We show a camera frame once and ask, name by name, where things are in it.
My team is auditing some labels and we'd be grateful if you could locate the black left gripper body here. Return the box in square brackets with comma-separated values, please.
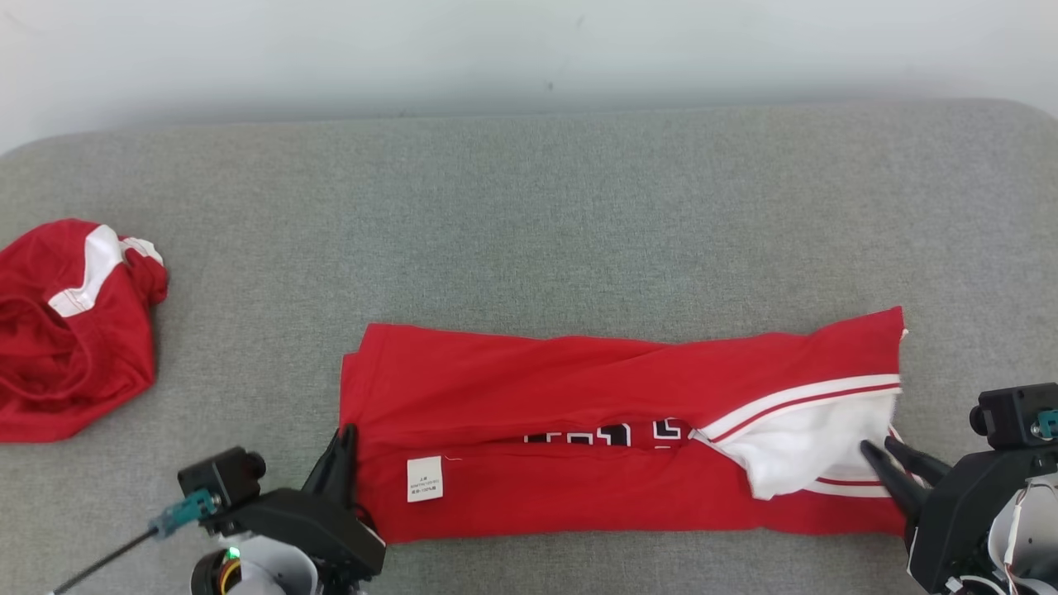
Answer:
[218, 487, 388, 580]

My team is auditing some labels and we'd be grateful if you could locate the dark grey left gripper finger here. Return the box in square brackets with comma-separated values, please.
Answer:
[301, 429, 347, 499]
[337, 423, 362, 512]

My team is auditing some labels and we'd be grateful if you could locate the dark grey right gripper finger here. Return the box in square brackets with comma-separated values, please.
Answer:
[860, 440, 928, 523]
[884, 436, 953, 490]

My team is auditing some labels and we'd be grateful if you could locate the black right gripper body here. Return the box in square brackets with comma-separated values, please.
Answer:
[905, 450, 1058, 593]

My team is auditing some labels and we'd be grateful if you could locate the red basketball jersey white trim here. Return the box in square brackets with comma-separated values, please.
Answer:
[338, 306, 910, 545]

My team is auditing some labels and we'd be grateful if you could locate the red shorts white stripe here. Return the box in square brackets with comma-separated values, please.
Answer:
[0, 218, 169, 444]

